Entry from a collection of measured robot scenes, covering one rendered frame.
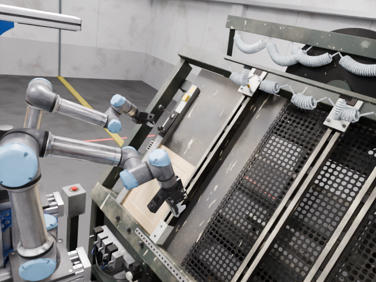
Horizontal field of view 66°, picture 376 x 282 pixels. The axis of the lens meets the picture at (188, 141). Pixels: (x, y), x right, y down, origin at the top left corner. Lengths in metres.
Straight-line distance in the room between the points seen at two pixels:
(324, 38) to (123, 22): 7.54
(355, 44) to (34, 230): 1.87
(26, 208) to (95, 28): 7.99
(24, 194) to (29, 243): 0.20
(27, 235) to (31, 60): 7.65
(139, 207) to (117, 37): 7.55
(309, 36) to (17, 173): 1.82
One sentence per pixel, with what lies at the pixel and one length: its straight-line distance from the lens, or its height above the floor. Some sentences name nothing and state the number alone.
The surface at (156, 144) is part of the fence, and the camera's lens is 1.96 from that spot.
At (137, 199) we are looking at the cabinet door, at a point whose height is 0.97.
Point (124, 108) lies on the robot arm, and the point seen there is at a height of 1.56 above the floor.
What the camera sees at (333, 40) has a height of 2.15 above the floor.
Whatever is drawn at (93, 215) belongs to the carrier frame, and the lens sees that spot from 2.32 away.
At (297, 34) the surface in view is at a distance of 2.17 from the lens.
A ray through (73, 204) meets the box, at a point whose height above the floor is 0.86.
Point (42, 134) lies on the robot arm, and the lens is 1.10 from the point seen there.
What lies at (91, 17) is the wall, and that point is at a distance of 8.80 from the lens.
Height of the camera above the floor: 2.11
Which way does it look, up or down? 23 degrees down
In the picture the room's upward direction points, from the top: 12 degrees clockwise
